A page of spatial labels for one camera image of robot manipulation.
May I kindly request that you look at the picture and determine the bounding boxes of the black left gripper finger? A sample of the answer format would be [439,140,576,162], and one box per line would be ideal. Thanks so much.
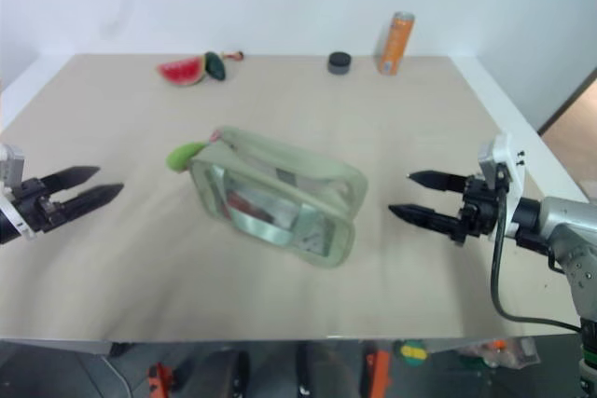
[39,165,102,197]
[59,183,125,223]

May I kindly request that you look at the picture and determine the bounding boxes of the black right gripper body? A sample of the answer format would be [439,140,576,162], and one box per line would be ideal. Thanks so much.
[450,162,510,248]

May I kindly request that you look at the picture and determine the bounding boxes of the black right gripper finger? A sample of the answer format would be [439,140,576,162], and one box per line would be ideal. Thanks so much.
[387,202,463,237]
[407,170,468,195]

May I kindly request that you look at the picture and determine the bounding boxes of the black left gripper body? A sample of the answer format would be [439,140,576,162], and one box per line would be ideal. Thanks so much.
[10,176,72,234]

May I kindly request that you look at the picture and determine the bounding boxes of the pale green transparent pouch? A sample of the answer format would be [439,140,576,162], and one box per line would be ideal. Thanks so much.
[187,125,370,271]

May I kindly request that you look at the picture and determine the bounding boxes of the green yellow round object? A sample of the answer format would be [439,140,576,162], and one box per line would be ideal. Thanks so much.
[393,338,429,369]

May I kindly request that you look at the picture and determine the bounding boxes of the orange drink can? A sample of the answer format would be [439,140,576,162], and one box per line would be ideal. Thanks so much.
[376,10,417,77]

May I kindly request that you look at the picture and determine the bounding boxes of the clear bag of items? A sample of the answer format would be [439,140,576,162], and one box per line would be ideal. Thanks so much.
[458,336,543,372]

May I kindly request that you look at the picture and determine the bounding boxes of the black round puck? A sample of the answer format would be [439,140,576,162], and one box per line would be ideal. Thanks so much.
[326,50,353,76]

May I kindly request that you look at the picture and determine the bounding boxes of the toy watermelon slice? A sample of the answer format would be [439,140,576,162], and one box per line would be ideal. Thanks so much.
[155,56,207,89]

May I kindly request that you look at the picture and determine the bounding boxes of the orange black tool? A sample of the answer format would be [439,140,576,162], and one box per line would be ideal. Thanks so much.
[146,360,179,398]
[365,348,394,398]

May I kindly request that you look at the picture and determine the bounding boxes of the dark green toy vegetable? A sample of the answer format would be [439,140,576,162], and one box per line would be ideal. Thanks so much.
[202,50,229,83]

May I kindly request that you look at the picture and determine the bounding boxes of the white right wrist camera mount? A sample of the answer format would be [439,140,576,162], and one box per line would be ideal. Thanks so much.
[477,132,527,243]

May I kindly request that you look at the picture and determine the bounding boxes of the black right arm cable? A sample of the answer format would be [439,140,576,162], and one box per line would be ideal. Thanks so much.
[489,182,584,330]

